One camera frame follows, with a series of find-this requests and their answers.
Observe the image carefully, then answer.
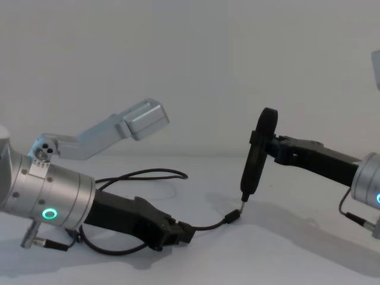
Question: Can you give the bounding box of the black handheld stick device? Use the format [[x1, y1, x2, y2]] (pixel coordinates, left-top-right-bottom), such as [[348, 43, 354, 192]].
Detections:
[[239, 106, 280, 203]]

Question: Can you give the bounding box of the white curtain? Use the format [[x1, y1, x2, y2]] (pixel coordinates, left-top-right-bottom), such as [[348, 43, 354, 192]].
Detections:
[[0, 0, 380, 163]]

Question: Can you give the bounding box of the white table cloth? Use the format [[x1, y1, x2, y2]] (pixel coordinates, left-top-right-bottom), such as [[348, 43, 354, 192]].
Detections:
[[0, 153, 380, 285]]

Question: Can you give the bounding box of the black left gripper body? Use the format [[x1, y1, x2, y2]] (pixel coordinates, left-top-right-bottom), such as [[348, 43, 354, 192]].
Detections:
[[84, 189, 176, 251]]

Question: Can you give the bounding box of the thin black cable with plug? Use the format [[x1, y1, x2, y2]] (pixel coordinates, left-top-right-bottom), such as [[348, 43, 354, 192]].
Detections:
[[94, 168, 249, 231]]

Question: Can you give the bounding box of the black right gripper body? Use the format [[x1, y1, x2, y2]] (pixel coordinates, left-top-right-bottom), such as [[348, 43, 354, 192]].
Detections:
[[275, 135, 365, 188]]

